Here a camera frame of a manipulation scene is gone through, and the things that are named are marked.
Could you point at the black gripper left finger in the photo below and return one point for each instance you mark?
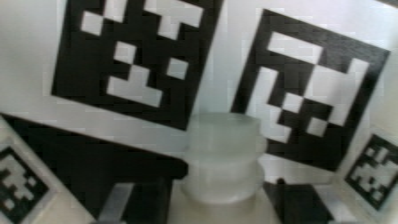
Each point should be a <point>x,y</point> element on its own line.
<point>137,203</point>

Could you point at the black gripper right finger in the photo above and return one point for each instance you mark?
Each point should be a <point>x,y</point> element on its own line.
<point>297,203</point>

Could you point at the white table leg three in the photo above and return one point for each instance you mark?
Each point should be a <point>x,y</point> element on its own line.
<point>361,193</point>

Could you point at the white tag base sheet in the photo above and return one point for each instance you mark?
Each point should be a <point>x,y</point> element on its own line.
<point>119,65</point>

